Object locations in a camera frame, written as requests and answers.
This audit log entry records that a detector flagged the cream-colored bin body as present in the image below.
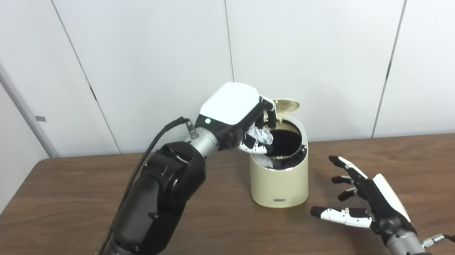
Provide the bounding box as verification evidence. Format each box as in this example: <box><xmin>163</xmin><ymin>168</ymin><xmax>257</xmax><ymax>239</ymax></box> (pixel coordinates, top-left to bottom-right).
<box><xmin>243</xmin><ymin>111</ymin><xmax>315</xmax><ymax>211</ymax></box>

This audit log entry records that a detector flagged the grey wall corner post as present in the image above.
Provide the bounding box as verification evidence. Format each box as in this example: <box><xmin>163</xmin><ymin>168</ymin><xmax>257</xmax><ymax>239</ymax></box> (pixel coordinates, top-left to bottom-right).
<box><xmin>0</xmin><ymin>0</ymin><xmax>60</xmax><ymax>164</ymax></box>

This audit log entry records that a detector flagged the cream round bin lid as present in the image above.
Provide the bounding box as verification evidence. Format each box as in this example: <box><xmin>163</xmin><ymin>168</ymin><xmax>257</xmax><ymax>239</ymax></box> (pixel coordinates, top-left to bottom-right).
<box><xmin>271</xmin><ymin>97</ymin><xmax>302</xmax><ymax>119</ymax></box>

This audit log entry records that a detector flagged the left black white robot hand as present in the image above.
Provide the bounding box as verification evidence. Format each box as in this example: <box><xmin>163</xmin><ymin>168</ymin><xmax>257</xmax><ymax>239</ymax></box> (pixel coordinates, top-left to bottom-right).
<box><xmin>191</xmin><ymin>78</ymin><xmax>280</xmax><ymax>161</ymax></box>

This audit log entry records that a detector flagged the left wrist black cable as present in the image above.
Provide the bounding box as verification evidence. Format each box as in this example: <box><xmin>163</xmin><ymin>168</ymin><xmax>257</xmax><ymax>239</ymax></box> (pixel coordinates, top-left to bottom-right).
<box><xmin>84</xmin><ymin>116</ymin><xmax>205</xmax><ymax>255</ymax></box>

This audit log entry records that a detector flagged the white paper ball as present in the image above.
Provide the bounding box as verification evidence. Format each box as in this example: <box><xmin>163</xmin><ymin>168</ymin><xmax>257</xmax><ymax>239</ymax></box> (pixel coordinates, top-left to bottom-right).
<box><xmin>246</xmin><ymin>124</ymin><xmax>275</xmax><ymax>148</ymax></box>

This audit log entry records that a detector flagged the black bin liner bag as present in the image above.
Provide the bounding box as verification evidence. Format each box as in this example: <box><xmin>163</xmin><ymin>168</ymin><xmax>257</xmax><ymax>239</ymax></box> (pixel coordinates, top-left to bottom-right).
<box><xmin>252</xmin><ymin>117</ymin><xmax>309</xmax><ymax>172</ymax></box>

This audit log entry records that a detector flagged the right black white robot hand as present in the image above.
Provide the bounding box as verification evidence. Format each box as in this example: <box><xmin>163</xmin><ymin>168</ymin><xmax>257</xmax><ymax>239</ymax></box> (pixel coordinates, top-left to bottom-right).
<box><xmin>305</xmin><ymin>147</ymin><xmax>418</xmax><ymax>254</ymax></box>

